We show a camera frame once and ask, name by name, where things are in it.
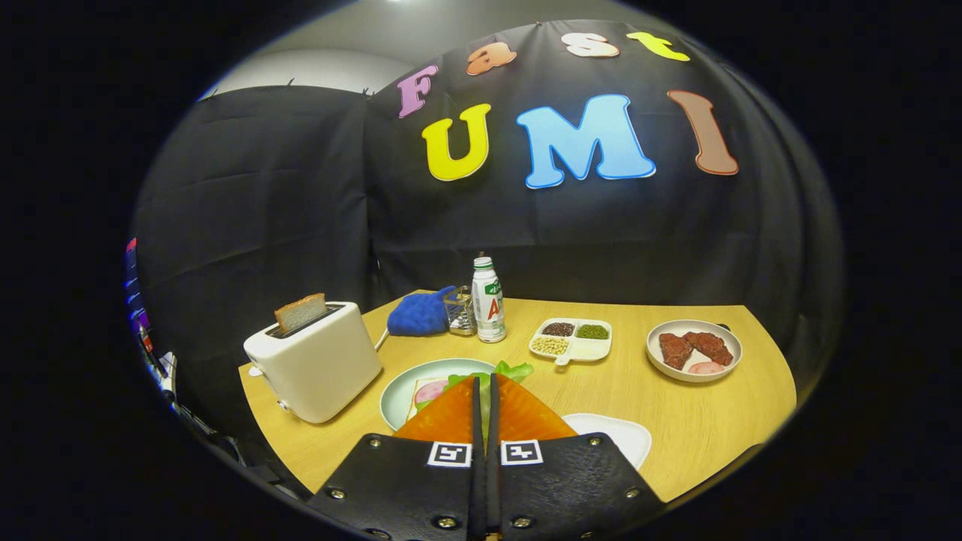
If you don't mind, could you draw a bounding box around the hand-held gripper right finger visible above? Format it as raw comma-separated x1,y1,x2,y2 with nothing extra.
485,373,668,541

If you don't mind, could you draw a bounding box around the bread slice with crust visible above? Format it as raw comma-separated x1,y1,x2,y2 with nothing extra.
406,378,452,422

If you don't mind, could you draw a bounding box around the white drink bottle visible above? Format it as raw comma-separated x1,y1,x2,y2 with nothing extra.
471,256,507,344

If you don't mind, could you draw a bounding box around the pale green plate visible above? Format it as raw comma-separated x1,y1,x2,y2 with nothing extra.
380,358,497,431

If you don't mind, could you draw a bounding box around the green lettuce leaf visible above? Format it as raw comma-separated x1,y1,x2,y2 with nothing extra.
443,361,534,422

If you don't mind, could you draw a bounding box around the small white dish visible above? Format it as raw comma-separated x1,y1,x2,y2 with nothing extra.
562,413,652,470

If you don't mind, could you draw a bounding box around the toasted bread slice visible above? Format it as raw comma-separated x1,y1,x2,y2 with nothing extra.
274,293,328,334

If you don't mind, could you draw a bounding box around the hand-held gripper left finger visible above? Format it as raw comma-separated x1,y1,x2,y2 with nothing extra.
307,376,486,541

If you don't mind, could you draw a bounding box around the metal utensil holder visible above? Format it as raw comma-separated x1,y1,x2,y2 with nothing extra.
443,286,478,337

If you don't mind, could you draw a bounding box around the red meat slice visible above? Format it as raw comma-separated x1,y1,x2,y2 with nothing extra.
682,331,734,367
659,333,696,370

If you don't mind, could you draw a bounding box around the white divided bean dish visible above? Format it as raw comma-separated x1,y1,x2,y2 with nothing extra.
528,318,613,367

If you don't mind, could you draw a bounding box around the black backdrop cloth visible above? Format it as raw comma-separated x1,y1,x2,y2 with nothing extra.
132,19,846,452

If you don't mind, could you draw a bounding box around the white toaster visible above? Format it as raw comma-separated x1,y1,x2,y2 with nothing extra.
243,301,384,425

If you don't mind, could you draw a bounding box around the colourful striped object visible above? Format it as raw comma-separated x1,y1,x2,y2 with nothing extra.
124,237,151,354

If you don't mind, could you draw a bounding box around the blue cloth mitt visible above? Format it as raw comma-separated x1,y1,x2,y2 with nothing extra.
386,286,457,337

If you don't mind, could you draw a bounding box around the white meat plate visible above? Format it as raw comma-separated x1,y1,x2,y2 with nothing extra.
646,319,743,384

